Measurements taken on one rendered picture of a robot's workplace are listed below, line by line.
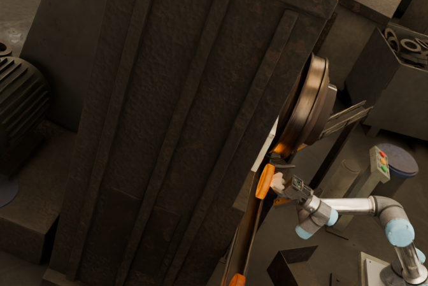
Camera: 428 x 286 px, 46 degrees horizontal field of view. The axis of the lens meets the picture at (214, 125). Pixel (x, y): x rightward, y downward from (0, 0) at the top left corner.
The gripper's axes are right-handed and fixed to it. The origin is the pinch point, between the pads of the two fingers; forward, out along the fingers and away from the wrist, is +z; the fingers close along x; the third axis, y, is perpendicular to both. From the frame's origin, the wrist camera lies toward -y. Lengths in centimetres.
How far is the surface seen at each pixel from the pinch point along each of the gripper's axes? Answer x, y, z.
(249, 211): 2.0, -19.2, -5.3
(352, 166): -83, -17, -65
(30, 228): 25, -81, 71
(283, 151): -1.0, 15.6, 3.1
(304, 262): 14.8, -15.0, -34.0
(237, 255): 26.4, -21.7, -5.6
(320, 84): -9.1, 45.4, 9.5
